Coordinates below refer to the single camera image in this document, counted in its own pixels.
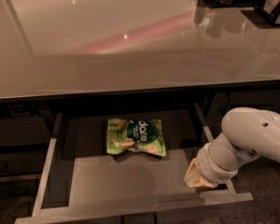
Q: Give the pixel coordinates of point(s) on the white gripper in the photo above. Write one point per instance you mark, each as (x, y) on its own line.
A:
(207, 167)

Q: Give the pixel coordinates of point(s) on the dark grey top drawer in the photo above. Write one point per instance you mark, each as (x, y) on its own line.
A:
(82, 184)

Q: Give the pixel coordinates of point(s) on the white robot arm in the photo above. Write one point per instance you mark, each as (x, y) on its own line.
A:
(246, 135)

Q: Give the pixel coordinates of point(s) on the left middle dark drawer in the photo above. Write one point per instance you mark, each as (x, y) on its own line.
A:
(22, 163)

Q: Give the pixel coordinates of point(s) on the green snack bag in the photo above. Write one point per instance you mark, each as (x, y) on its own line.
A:
(135, 135)

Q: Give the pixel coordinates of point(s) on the dark cabinet door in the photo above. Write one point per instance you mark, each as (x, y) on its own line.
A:
(224, 100)

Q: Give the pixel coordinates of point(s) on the dark angled stand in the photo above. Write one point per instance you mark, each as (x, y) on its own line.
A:
(270, 9)

